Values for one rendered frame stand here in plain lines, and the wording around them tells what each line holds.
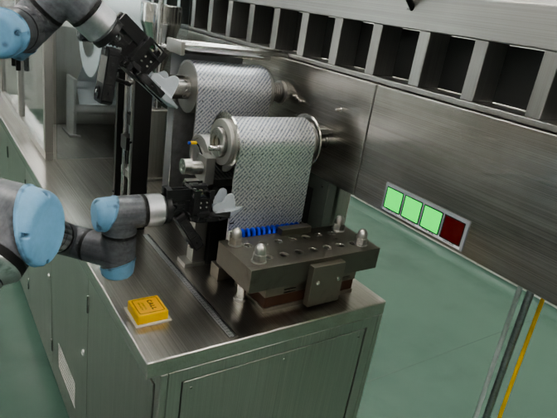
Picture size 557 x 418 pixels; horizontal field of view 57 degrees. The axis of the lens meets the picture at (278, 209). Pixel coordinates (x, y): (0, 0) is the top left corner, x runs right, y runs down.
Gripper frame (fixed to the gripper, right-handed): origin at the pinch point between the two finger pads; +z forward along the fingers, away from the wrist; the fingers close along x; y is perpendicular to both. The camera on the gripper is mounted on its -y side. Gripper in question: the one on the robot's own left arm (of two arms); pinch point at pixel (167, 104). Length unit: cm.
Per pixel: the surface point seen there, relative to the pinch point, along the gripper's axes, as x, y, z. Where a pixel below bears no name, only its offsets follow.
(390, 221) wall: 167, 78, 300
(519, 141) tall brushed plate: -54, 36, 34
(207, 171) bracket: 2.9, -4.9, 21.1
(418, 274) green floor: 92, 45, 265
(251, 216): -4.4, -6.3, 35.5
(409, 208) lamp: -33, 18, 47
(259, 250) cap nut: -21.5, -11.7, 29.7
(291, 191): -4.4, 5.6, 40.8
